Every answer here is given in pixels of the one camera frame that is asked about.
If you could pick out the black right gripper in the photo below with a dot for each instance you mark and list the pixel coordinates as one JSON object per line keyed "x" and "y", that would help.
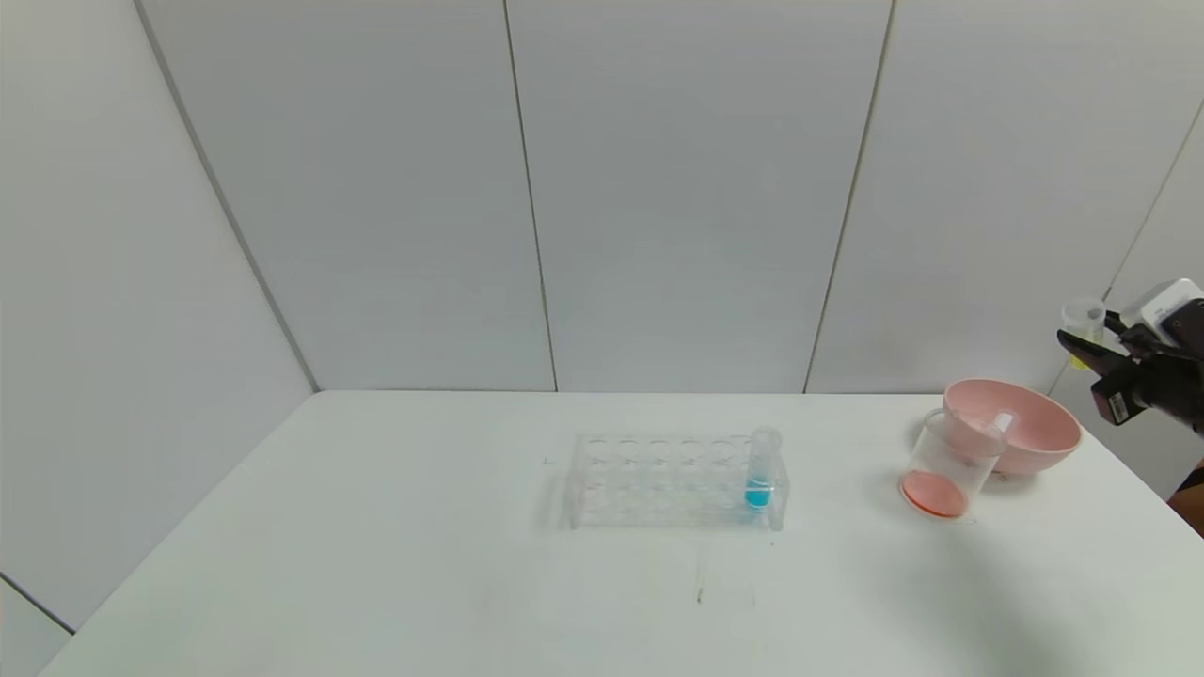
{"x": 1116, "y": 402}

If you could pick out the test tube with blue liquid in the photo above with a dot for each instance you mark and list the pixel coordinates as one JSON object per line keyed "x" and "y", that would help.
{"x": 760, "y": 470}

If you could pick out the pink plastic bowl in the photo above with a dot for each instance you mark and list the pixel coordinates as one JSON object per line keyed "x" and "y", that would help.
{"x": 1035, "y": 432}

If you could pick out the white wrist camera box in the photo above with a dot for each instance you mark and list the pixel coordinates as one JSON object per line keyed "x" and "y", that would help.
{"x": 1162, "y": 301}

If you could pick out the clear graduated plastic test tube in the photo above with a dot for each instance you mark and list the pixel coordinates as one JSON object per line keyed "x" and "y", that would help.
{"x": 1003, "y": 423}
{"x": 1084, "y": 320}

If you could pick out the clear acrylic test tube rack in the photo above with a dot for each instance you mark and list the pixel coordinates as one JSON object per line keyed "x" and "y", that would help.
{"x": 658, "y": 484}

